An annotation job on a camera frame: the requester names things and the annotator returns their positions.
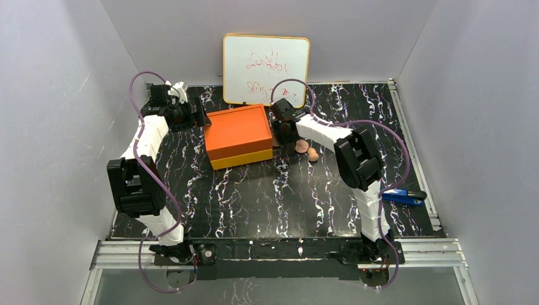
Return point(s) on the blue stapler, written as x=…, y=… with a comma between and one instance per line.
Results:
x=405, y=196

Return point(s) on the orange drawer organizer box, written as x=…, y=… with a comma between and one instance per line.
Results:
x=238, y=136

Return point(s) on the yellow-framed whiteboard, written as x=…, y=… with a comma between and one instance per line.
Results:
x=259, y=69

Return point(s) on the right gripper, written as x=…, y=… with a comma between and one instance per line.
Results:
x=285, y=133

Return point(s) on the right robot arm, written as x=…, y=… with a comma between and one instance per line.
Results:
x=359, y=165

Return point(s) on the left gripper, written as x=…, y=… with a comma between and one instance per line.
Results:
x=197, y=114

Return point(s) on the beige gourd makeup sponge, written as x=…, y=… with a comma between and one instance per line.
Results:
x=312, y=154

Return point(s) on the small round pink puff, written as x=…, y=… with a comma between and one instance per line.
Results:
x=301, y=146

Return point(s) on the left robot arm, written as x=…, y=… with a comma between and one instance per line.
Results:
x=137, y=188

